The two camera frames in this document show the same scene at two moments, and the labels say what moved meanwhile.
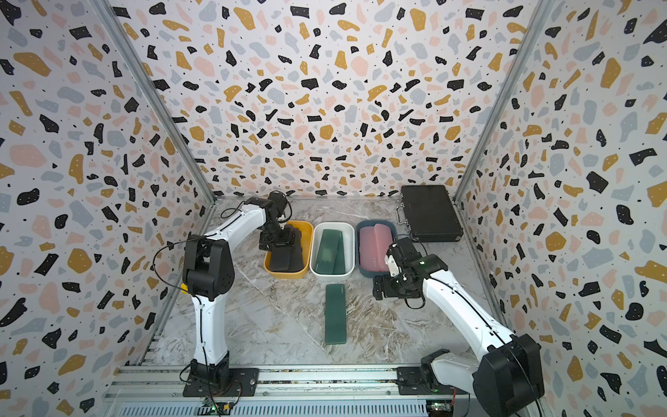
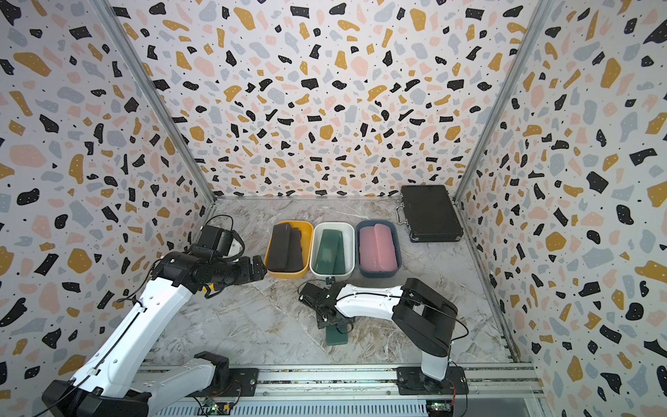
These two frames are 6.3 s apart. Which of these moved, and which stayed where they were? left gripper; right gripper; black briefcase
Moved: left gripper; right gripper
Stayed: black briefcase
